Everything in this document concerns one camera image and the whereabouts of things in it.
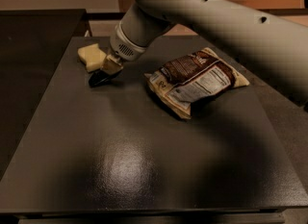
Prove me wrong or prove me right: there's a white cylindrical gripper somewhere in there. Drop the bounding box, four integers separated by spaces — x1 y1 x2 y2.
100 23 146 75

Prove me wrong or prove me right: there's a black rxbar chocolate wrapper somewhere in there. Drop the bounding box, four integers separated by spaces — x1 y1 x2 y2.
89 70 120 87

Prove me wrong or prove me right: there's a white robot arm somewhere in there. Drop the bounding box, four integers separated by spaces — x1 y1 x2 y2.
109 0 308 105

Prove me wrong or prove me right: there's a pale yellow sponge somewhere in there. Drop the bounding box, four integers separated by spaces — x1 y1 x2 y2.
77 43 106 72

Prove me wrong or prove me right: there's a brown and white chip bag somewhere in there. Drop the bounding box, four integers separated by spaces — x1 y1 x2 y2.
144 47 249 119

